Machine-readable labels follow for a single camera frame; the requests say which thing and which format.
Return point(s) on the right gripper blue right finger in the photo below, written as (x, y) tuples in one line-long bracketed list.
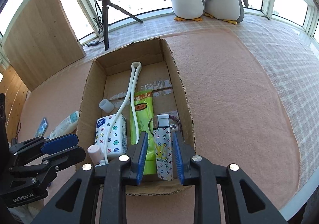
[(222, 192)]

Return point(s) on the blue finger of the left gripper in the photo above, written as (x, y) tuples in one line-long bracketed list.
[(55, 145), (51, 165)]

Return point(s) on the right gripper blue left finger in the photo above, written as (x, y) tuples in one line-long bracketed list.
[(101, 187)]

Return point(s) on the white lotion bottle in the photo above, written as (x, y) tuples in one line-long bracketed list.
[(66, 126)]

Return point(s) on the small pink bottle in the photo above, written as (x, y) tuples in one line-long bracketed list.
[(96, 154)]

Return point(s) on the patterned tissue pack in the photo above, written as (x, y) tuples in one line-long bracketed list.
[(113, 138)]

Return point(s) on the translucent bottle cap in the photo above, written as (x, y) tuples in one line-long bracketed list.
[(106, 105)]

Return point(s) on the patterned lighter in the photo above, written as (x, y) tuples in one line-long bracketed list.
[(163, 147)]

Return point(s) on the blue sachet packet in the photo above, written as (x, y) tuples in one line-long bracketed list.
[(42, 128)]

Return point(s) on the pine wood headboard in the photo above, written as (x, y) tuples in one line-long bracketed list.
[(15, 95)]

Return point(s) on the cardboard box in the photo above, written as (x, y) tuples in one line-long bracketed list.
[(133, 90)]

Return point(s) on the large wooden board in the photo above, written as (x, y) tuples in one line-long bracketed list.
[(40, 42)]

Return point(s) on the plaid bed sheet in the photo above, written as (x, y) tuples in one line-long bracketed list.
[(289, 62)]

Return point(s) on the black tripod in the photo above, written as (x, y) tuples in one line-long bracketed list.
[(105, 15)]

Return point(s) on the black inline cable remote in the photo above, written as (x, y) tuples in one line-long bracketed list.
[(92, 43)]

